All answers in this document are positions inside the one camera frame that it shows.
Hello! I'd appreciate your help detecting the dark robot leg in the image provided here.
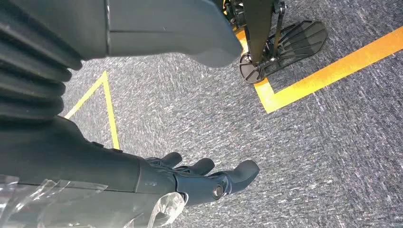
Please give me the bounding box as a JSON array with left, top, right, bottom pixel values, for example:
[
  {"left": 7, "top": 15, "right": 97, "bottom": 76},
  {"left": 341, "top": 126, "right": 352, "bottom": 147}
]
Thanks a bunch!
[
  {"left": 242, "top": 0, "right": 288, "bottom": 65},
  {"left": 220, "top": 0, "right": 249, "bottom": 31}
]

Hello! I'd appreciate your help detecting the black robot right foot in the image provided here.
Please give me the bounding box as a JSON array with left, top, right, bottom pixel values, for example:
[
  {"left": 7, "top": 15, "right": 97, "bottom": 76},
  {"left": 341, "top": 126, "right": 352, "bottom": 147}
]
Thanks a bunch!
[{"left": 238, "top": 20, "right": 329, "bottom": 85}]

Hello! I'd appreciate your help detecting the dark robot left leg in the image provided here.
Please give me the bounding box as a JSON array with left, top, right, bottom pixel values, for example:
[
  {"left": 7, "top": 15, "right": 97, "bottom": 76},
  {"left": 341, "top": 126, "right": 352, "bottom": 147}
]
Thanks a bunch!
[{"left": 220, "top": 0, "right": 249, "bottom": 31}]

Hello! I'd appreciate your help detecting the dark robot right leg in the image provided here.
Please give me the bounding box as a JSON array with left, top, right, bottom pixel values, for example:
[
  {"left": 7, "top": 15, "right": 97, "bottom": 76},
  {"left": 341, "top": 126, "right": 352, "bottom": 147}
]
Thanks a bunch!
[{"left": 242, "top": 0, "right": 288, "bottom": 65}]

